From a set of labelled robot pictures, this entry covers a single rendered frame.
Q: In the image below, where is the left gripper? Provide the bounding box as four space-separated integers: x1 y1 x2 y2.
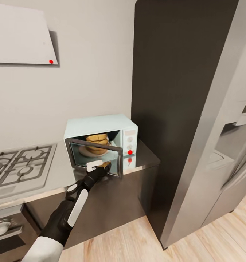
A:
86 162 112 184

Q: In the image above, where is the microwave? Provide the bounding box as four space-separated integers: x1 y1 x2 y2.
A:
64 114 138 181

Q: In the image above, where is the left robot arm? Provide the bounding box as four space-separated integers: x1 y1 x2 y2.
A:
20 160 112 262

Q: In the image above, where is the popcorn bag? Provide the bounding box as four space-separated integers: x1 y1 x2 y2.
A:
83 132 109 145

